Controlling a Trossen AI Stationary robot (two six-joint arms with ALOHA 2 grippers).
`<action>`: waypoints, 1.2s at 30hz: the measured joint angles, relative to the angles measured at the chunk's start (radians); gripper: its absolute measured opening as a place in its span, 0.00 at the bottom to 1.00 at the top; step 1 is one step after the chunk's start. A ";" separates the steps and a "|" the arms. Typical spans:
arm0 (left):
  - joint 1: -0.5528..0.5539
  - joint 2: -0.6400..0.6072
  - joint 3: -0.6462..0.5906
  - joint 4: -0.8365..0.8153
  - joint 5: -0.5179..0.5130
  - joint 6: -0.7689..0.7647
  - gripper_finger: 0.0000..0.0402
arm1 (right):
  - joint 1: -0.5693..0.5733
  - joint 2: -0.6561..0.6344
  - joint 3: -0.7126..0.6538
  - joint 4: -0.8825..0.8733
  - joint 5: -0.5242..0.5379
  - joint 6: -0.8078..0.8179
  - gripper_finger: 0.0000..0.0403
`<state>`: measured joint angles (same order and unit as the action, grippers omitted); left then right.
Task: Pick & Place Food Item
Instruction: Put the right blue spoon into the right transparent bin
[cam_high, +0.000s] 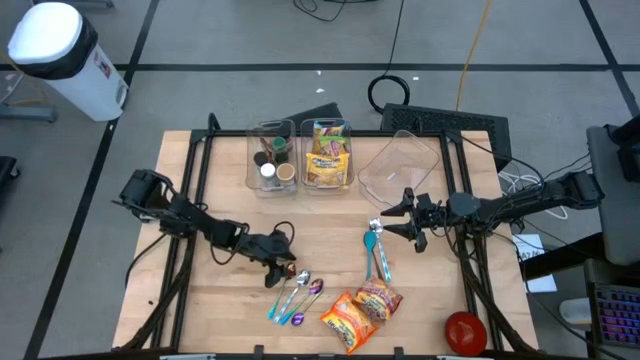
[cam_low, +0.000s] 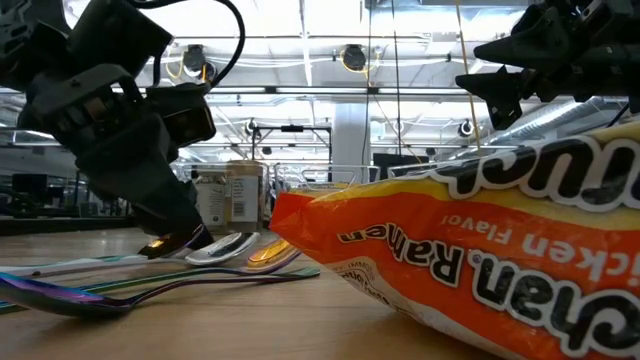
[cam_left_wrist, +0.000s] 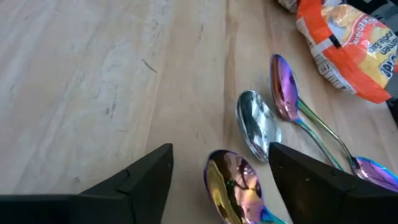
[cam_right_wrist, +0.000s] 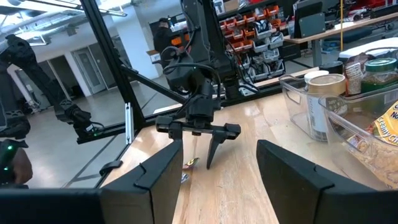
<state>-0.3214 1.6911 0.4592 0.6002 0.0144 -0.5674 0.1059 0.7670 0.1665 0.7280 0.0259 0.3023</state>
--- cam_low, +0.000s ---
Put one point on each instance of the overhead light bar rail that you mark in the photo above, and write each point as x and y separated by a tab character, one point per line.
270	90

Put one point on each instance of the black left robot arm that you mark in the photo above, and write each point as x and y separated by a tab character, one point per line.
115	35

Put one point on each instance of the orange chicken ramen pack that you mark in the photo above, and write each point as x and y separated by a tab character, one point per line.
500	260

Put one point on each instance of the white lid seasoning jar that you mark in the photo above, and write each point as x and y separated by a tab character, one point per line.
212	200

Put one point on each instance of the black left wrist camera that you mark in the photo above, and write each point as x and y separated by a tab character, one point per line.
180	100

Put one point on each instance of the tan lid seasoning jar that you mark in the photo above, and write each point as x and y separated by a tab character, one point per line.
245	200

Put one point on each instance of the black table rig frame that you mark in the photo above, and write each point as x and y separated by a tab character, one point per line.
50	225

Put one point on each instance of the black round ceiling fixture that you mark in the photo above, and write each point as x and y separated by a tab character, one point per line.
250	127
466	127

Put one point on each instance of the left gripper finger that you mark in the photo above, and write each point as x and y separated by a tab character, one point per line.
145	185

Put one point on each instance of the white pillar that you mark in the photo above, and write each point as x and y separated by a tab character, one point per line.
350	135

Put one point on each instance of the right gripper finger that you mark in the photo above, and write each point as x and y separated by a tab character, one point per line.
535	45
502	95

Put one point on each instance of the rainbow spoon purple bowl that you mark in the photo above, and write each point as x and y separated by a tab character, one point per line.
60	300

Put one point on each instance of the dark background monitor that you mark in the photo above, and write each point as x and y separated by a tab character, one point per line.
30	184

